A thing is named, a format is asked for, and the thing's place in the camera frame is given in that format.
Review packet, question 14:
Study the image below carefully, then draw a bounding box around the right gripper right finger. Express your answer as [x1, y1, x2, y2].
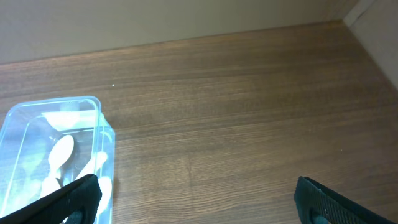
[294, 176, 394, 224]

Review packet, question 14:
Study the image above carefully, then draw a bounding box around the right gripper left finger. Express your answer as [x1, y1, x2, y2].
[1, 174, 102, 224]

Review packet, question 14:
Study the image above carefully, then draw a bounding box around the white spoon with long handle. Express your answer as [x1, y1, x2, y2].
[96, 176, 113, 217]

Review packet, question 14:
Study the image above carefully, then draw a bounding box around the yellow plastic spoon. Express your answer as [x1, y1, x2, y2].
[75, 152, 108, 180]

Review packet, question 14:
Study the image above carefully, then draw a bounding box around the white plastic spoon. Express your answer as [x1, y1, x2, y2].
[39, 134, 74, 198]

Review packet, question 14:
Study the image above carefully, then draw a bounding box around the right clear plastic container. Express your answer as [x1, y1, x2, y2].
[1, 96, 116, 223]

